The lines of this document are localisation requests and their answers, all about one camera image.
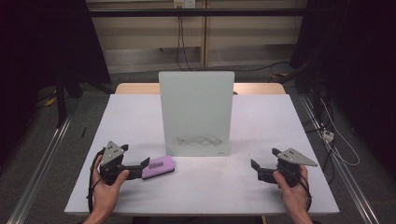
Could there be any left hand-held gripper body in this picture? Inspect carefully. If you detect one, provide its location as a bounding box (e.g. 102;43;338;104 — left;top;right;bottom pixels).
98;140;136;185

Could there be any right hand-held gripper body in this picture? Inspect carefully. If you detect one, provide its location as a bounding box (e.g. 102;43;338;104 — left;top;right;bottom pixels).
258;147;318;188

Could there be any purple whiteboard eraser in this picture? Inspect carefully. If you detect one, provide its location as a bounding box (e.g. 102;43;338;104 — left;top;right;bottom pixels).
141;155;176;180

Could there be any frosted glass whiteboard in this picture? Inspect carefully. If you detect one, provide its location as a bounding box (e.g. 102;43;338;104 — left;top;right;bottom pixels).
158;70;235;158

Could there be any person's right hand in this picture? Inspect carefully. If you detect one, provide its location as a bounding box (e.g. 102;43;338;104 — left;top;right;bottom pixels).
273;166;312;217

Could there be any person's left hand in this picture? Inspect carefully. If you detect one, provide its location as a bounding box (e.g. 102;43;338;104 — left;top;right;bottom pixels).
90;155;130;218

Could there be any white power adapter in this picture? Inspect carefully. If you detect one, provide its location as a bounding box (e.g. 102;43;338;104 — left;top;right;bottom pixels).
321;130;335;143

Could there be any wooden table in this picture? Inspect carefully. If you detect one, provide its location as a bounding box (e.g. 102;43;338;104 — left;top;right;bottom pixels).
115;82;287;96

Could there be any black metal stand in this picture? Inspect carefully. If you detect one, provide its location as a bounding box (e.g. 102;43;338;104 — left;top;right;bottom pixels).
55;69;83;129

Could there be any black curtain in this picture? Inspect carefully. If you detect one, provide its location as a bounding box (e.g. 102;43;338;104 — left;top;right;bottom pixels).
289;0;396;178
0;0;112;175

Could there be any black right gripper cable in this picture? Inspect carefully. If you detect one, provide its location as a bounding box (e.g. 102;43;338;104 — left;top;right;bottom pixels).
292;169;314;213

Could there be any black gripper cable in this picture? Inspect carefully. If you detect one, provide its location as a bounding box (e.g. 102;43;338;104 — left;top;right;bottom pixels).
86;148;106;214
292;169;314;213

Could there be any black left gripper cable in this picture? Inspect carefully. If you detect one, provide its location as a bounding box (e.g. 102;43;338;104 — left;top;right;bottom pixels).
86;148;106;214

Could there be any aluminium floor rail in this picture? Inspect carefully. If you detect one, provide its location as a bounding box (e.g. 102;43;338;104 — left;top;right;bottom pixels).
298;92;381;224
6;101;80;224

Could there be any white cable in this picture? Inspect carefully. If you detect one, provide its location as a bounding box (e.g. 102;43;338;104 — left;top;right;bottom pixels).
319;97;361;167

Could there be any black floor cable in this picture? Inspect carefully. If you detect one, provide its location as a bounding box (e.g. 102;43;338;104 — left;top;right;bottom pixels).
191;61;291;73

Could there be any black hanging cable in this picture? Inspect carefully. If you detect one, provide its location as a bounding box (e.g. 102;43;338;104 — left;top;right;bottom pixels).
179;7;193;72

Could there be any white wall outlet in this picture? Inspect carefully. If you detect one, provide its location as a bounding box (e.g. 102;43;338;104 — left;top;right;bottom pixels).
173;0;197;9

